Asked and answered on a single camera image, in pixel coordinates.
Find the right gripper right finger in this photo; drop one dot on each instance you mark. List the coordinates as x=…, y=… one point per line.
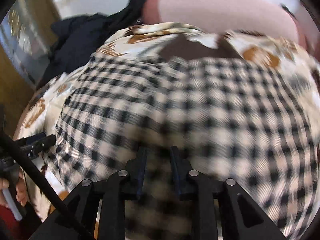
x=219, y=209

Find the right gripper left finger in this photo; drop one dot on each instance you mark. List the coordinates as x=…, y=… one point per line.
x=97, y=205

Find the black beige checked shirt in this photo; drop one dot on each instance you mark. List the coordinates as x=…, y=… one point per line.
x=231, y=118

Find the person left hand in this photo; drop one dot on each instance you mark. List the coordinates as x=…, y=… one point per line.
x=21, y=190

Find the black diagonal rod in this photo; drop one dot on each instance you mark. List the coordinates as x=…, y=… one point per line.
x=11, y=148

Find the wooden glass door cabinet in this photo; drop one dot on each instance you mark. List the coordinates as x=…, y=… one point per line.
x=26, y=38

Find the black garment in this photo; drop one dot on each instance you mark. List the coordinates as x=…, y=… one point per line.
x=80, y=36

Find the cream leaf pattern blanket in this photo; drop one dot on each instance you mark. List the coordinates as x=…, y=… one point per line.
x=167, y=41

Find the pink fleece pillow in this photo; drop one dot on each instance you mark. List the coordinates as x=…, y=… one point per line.
x=217, y=16

